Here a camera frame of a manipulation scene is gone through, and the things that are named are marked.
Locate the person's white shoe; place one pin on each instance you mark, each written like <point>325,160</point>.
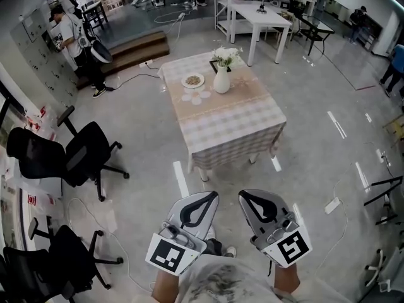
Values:
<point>231,252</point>

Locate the person's left forearm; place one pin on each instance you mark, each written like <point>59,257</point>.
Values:
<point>164,283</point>

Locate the black picture frame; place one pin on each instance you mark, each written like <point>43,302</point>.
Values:
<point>213,65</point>

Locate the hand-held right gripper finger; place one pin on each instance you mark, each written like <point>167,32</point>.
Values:
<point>249,215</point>
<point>274,205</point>

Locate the black metal stand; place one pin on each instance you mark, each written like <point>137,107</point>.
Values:
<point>383,197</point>

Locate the person's right forearm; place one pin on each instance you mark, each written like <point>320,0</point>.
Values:
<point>285,278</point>

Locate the wooden steps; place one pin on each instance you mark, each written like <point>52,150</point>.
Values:
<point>139,49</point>

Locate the white ceramic vase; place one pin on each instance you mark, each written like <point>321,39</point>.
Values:
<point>221,80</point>

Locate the person's dark trousers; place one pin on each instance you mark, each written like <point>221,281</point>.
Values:
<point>214,246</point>

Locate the white-legged low table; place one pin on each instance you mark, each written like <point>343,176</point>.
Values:
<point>204,175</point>

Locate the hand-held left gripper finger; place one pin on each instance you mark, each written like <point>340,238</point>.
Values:
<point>180,207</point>
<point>208,216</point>

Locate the small desk lamp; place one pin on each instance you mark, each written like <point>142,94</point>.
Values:
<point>260,5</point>

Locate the white swivel chair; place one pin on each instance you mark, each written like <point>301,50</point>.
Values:
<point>386,270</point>

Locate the white flowers bunch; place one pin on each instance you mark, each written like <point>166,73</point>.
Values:
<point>225,55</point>

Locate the checked beige tablecloth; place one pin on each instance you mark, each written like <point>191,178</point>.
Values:
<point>227,118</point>

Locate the white plate of food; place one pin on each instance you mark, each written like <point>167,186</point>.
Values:
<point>192,80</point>

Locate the black office chair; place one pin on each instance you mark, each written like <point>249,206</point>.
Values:
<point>47,264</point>
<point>63,156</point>

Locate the person's white printed shirt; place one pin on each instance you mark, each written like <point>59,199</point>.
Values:
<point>227,282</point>

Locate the white rectangular table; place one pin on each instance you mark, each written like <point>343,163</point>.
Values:
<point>262,17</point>

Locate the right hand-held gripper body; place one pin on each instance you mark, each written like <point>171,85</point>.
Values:
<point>285,245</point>

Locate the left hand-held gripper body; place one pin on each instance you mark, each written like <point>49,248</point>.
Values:
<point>172,252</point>

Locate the flower-shaped white coaster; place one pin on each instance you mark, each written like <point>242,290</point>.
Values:
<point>195,96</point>

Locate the yellow wooden stool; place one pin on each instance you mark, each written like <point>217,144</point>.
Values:
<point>394,126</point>

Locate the white power strip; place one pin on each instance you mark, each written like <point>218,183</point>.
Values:
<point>146,63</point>
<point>333,205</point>

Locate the black glass-top table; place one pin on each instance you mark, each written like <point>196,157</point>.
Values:
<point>315,27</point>

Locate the white locker cabinet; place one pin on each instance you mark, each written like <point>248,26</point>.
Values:
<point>41,58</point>

